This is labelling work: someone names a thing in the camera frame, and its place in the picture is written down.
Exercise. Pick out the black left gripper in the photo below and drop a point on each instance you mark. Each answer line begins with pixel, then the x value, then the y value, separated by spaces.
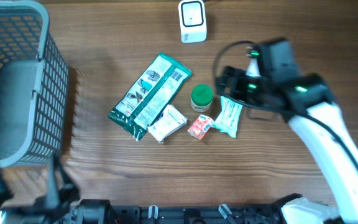
pixel 52 209

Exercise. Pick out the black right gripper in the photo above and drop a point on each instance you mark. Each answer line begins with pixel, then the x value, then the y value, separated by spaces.
pixel 236 91

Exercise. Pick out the green lid jar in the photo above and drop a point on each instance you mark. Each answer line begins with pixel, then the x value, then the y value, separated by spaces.
pixel 201 98

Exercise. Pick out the teal tissue packet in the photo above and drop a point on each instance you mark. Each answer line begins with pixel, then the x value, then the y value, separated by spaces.
pixel 228 119

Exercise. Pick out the small red white carton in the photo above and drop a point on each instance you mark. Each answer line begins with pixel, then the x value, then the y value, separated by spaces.
pixel 201 126

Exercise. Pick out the white paper packet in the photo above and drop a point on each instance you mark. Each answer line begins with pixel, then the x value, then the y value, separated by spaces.
pixel 169 121

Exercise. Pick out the green gloves packet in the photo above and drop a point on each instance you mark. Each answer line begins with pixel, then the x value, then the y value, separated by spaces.
pixel 140 107

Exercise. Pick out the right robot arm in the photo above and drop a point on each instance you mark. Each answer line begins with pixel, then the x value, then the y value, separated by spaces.
pixel 273 83

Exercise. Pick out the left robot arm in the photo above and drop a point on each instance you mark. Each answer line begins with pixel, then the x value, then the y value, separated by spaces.
pixel 88 211

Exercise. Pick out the white barcode scanner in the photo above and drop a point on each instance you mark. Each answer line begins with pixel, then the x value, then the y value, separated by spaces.
pixel 192 17

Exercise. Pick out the grey plastic shopping basket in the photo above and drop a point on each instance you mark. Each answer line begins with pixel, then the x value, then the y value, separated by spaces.
pixel 34 80

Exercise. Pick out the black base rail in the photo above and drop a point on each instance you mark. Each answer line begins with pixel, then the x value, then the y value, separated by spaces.
pixel 246 214

